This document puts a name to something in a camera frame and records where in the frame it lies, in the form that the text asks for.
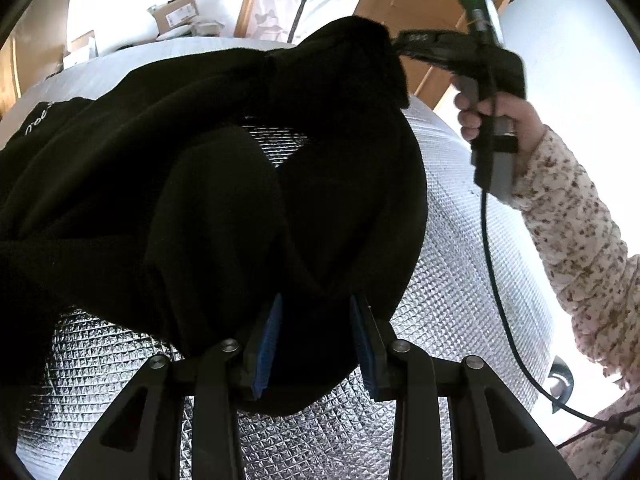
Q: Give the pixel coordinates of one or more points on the black curtain strip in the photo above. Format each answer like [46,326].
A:
[302,5]

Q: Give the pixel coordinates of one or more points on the person's right forearm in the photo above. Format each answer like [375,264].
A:
[575,220]

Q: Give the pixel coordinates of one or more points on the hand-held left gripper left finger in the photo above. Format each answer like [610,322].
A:
[267,355]

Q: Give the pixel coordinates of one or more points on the wooden wardrobe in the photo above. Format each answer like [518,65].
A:
[37,45]

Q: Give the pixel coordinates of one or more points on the brown cardboard box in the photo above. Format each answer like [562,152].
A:
[175,12]

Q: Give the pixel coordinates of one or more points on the small white box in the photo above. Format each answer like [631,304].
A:
[80,50]

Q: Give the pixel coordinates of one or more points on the black fleece garment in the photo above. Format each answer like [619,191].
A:
[200,185]

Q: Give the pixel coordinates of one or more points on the silver quilted foil mat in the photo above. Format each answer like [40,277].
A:
[475,270]

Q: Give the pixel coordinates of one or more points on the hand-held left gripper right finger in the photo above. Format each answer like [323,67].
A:
[361,355]

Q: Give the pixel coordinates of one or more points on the person's floral clothing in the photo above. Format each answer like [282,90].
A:
[605,440]

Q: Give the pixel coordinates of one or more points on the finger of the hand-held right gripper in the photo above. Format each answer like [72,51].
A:
[422,45]

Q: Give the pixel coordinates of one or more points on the person's right hand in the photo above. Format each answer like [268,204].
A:
[527,120]

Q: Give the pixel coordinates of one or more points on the dark round object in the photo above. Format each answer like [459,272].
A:
[562,367]

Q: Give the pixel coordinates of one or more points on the grey parcel bags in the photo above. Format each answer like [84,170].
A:
[200,30]

